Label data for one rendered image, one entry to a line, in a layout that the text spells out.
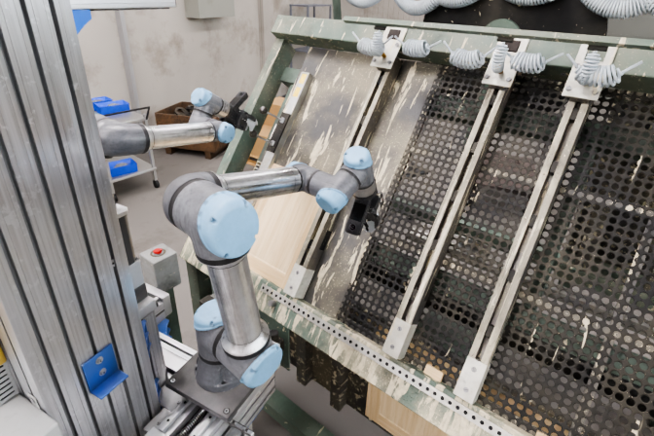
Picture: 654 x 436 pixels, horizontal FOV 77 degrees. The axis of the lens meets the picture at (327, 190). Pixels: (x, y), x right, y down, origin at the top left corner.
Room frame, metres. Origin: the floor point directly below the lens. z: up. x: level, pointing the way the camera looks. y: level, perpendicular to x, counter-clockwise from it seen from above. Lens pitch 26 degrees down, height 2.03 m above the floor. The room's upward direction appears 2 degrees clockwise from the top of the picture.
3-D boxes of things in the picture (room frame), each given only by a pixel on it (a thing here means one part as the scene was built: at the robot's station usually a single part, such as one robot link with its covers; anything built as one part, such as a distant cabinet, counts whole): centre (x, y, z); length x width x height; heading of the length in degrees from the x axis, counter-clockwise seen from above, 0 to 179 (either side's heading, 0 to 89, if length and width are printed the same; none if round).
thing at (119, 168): (4.13, 2.30, 0.47); 0.99 x 0.58 x 0.94; 55
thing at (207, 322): (0.83, 0.28, 1.20); 0.13 x 0.12 x 0.14; 49
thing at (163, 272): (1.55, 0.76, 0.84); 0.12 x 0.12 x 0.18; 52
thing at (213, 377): (0.83, 0.28, 1.09); 0.15 x 0.15 x 0.10
